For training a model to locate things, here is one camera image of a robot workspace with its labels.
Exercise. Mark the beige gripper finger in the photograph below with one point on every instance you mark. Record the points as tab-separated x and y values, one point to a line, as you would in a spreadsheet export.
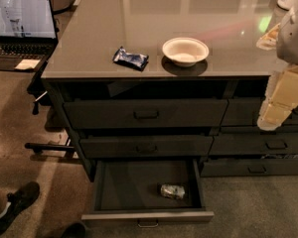
272	116

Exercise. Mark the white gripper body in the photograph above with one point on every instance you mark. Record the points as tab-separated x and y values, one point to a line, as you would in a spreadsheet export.
294	39

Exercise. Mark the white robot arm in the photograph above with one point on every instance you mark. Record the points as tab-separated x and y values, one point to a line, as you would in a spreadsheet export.
287	38

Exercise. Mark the top right drawer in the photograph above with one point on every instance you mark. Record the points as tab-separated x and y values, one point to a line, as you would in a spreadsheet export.
245	111

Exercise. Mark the middle right drawer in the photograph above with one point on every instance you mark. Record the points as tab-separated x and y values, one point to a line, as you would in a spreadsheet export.
252	144

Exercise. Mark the top left drawer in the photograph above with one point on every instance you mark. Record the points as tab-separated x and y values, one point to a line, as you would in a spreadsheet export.
145	113

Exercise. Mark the bottom right drawer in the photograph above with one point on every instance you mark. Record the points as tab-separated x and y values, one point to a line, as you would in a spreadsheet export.
247	168

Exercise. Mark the dark grey drawer cabinet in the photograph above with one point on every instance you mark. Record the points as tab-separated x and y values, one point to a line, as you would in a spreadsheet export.
81	68

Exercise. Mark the middle left drawer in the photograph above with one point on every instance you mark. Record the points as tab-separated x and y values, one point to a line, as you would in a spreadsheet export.
146	146

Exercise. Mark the open bottom left drawer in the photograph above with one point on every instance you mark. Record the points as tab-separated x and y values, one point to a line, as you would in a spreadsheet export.
129	192

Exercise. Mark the white paper bowl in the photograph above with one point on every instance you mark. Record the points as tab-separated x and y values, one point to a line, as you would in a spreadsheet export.
185	52

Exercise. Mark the blue snack packet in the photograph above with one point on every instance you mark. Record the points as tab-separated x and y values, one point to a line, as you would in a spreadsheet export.
135	61

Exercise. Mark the black shoe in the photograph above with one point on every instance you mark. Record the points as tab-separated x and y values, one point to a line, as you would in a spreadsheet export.
18	201
76	230

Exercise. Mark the open black laptop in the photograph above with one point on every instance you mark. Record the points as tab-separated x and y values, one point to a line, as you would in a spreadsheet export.
28	34

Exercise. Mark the black cart frame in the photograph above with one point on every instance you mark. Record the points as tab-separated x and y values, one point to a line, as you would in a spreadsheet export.
41	98

